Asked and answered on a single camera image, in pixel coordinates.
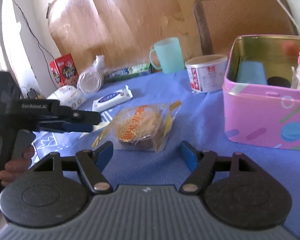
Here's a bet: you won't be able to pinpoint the black round container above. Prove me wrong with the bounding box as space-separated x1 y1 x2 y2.
267 76 291 88

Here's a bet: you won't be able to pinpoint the large white tissue pack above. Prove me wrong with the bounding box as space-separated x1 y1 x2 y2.
47 85 86 109

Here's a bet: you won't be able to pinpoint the white wet wipes packet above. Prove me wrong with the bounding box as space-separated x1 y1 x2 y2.
92 85 133 113

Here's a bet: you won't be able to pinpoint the green blue toothpaste box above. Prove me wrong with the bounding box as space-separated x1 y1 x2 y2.
104 63 154 83

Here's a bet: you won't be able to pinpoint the black wall cable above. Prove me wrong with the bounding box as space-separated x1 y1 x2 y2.
11 0 58 88

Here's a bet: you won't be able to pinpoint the red cereal box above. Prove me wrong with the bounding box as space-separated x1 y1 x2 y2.
50 54 79 87

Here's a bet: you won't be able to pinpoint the person's left hand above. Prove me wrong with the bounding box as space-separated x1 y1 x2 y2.
0 145 35 187

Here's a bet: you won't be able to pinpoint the brown woven seat cushion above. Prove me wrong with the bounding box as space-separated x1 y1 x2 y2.
193 0 298 55

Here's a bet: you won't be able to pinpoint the white red food can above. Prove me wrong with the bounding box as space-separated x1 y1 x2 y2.
185 54 228 93

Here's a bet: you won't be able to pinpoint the mooncake pastry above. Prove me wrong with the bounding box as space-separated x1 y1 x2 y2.
92 100 181 152

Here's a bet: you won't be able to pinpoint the teal plastic mug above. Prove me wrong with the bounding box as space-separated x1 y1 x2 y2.
149 37 185 74

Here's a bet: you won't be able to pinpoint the wooden panel board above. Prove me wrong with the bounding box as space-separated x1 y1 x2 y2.
47 0 202 72

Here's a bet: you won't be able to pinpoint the blue sponge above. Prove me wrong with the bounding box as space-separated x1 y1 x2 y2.
236 60 268 85

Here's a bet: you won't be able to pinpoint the pink biscuit tin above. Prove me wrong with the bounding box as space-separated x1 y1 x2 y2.
223 35 300 150

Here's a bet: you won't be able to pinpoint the plastic cups in bag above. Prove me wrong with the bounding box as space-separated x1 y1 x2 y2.
77 55 106 94

